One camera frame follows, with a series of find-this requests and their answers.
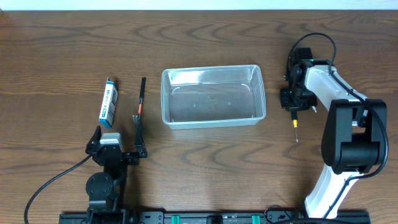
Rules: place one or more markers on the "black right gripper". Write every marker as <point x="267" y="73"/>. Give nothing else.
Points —
<point x="288" y="106"/>

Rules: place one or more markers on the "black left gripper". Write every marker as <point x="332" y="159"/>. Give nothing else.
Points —
<point x="131" y="160"/>

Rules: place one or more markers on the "slim black yellow screwdriver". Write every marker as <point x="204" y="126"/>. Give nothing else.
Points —
<point x="294" y="117"/>

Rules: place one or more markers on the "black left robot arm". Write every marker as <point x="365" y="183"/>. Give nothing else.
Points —
<point x="106" y="189"/>

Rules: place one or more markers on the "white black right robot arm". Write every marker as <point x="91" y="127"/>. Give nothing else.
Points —
<point x="354" y="138"/>

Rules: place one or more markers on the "clear plastic container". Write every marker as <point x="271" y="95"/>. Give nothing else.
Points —
<point x="212" y="97"/>

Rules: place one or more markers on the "small black red hammer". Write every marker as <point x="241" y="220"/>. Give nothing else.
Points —
<point x="141" y="100"/>

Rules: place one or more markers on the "blue white screwdriver box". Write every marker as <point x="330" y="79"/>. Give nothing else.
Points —
<point x="109" y="102"/>

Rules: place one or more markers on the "black mounting rail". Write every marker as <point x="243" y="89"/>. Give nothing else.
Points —
<point x="271" y="216"/>

